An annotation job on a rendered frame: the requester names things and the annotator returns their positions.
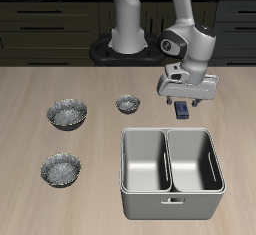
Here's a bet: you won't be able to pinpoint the large grey speckled bowl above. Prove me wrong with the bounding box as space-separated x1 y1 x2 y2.
46 98 89 131

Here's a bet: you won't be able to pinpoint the flat black base plate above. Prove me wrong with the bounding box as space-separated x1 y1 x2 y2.
88 32 167 64

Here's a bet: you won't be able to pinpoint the white two-bin basket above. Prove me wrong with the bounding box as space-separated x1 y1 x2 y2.
119 127 227 221

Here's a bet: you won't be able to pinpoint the medium grey speckled bowl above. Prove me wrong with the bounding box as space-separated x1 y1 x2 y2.
39 152 83 189

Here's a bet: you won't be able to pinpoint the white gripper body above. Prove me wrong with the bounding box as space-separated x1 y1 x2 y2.
156 71 220 100

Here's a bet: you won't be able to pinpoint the dark kitchen cupboards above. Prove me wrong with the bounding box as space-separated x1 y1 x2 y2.
0 0 256 68

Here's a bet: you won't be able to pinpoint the small grey speckled bowl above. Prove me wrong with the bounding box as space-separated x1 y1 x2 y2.
115 94 141 115

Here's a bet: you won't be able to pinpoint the dark blue cream cheese box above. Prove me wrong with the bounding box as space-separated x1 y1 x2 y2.
173 100 191 120

